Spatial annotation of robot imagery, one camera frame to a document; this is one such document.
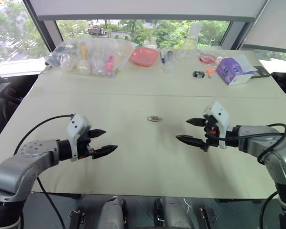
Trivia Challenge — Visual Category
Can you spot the clear plastic tube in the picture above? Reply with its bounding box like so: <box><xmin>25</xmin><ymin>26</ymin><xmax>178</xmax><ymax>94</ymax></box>
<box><xmin>163</xmin><ymin>49</ymin><xmax>175</xmax><ymax>73</ymax></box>

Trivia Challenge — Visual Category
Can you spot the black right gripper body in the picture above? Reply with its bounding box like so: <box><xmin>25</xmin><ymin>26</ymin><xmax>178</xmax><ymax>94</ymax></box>
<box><xmin>203</xmin><ymin>114</ymin><xmax>224</xmax><ymax>153</ymax></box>

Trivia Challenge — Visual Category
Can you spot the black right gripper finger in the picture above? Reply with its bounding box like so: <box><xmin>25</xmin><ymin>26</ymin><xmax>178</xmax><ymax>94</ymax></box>
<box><xmin>185</xmin><ymin>117</ymin><xmax>207</xmax><ymax>127</ymax></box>
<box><xmin>175</xmin><ymin>135</ymin><xmax>207</xmax><ymax>151</ymax></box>

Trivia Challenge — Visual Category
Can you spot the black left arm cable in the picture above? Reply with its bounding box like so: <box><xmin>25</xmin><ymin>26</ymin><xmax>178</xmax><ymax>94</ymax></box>
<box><xmin>13</xmin><ymin>114</ymin><xmax>76</xmax><ymax>229</ymax></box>

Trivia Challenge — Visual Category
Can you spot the black metal bracket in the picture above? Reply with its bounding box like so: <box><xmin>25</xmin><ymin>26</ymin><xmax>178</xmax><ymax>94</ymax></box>
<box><xmin>278</xmin><ymin>211</ymin><xmax>286</xmax><ymax>229</ymax></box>
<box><xmin>68</xmin><ymin>209</ymin><xmax>86</xmax><ymax>229</ymax></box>
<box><xmin>197</xmin><ymin>206</ymin><xmax>218</xmax><ymax>229</ymax></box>

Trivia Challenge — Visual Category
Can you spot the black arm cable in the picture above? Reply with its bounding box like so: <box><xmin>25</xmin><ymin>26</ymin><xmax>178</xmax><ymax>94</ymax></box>
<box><xmin>204</xmin><ymin>123</ymin><xmax>286</xmax><ymax>229</ymax></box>
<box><xmin>13</xmin><ymin>114</ymin><xmax>76</xmax><ymax>229</ymax></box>

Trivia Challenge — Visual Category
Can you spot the clear plastic bag of items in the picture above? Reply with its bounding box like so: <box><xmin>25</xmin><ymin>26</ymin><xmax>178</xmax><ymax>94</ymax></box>
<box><xmin>44</xmin><ymin>37</ymin><xmax>138</xmax><ymax>78</ymax></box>

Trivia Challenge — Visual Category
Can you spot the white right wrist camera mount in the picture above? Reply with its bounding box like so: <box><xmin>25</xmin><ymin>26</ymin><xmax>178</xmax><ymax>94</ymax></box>
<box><xmin>202</xmin><ymin>101</ymin><xmax>230</xmax><ymax>150</ymax></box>

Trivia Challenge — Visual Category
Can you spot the clear plastic flask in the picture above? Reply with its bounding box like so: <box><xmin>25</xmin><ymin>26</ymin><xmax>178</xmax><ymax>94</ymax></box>
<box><xmin>175</xmin><ymin>22</ymin><xmax>204</xmax><ymax>63</ymax></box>

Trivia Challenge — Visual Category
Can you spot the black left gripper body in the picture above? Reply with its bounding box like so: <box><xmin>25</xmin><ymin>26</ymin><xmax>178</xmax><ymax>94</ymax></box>
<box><xmin>76</xmin><ymin>129</ymin><xmax>96</xmax><ymax>161</ymax></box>

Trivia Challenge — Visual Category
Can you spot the black office chair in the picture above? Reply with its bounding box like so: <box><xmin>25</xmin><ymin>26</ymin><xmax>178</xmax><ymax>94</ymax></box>
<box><xmin>0</xmin><ymin>56</ymin><xmax>40</xmax><ymax>150</ymax></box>

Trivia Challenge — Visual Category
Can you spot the black chair back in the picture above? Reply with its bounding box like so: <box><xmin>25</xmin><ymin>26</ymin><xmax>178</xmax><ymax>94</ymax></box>
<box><xmin>270</xmin><ymin>71</ymin><xmax>286</xmax><ymax>96</ymax></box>

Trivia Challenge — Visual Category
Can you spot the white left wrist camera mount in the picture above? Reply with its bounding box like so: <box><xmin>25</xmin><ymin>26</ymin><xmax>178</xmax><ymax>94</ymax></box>
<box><xmin>66</xmin><ymin>114</ymin><xmax>92</xmax><ymax>163</ymax></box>

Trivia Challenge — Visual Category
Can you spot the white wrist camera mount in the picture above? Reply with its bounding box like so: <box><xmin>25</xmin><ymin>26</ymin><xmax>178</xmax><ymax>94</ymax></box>
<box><xmin>66</xmin><ymin>114</ymin><xmax>92</xmax><ymax>163</ymax></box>
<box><xmin>202</xmin><ymin>101</ymin><xmax>230</xmax><ymax>150</ymax></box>

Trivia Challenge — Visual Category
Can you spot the dark grey rounded shape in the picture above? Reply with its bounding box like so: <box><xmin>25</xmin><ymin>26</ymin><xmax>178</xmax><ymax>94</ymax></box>
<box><xmin>153</xmin><ymin>196</ymin><xmax>194</xmax><ymax>229</ymax></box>
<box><xmin>98</xmin><ymin>195</ymin><xmax>127</xmax><ymax>229</ymax></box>

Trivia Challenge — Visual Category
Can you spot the white tissue sheet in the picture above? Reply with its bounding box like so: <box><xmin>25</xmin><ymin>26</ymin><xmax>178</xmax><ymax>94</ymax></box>
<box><xmin>235</xmin><ymin>53</ymin><xmax>260</xmax><ymax>73</ymax></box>

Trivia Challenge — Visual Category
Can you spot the pink plastic lid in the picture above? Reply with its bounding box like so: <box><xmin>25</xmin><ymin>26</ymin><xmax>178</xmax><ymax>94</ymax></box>
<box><xmin>129</xmin><ymin>46</ymin><xmax>160</xmax><ymax>68</ymax></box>

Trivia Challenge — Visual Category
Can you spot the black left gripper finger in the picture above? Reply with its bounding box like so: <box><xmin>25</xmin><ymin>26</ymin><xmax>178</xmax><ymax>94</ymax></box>
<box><xmin>89</xmin><ymin>128</ymin><xmax>107</xmax><ymax>139</ymax></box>
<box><xmin>91</xmin><ymin>144</ymin><xmax>119</xmax><ymax>160</ymax></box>

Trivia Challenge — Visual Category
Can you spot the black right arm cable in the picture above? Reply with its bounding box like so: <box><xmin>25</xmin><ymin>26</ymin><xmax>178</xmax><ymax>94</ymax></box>
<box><xmin>204</xmin><ymin>123</ymin><xmax>286</xmax><ymax>229</ymax></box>

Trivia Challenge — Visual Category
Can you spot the grey roller blind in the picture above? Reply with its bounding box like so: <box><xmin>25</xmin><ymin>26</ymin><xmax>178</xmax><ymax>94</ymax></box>
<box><xmin>28</xmin><ymin>0</ymin><xmax>269</xmax><ymax>22</ymax></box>
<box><xmin>241</xmin><ymin>0</ymin><xmax>286</xmax><ymax>53</ymax></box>

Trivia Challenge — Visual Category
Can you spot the purple tissue box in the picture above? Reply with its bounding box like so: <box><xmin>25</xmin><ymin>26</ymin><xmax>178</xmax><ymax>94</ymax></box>
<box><xmin>215</xmin><ymin>57</ymin><xmax>256</xmax><ymax>86</ymax></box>

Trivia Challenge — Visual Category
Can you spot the black booklet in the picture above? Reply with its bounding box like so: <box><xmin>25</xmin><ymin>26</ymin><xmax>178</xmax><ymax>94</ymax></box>
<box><xmin>251</xmin><ymin>66</ymin><xmax>271</xmax><ymax>79</ymax></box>

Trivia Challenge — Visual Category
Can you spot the white paper sheet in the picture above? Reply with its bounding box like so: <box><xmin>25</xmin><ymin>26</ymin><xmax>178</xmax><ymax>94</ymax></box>
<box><xmin>259</xmin><ymin>59</ymin><xmax>286</xmax><ymax>74</ymax></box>

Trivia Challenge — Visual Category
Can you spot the red clear plastic pouch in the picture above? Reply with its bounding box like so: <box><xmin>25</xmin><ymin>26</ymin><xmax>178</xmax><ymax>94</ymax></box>
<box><xmin>198</xmin><ymin>52</ymin><xmax>222</xmax><ymax>65</ymax></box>

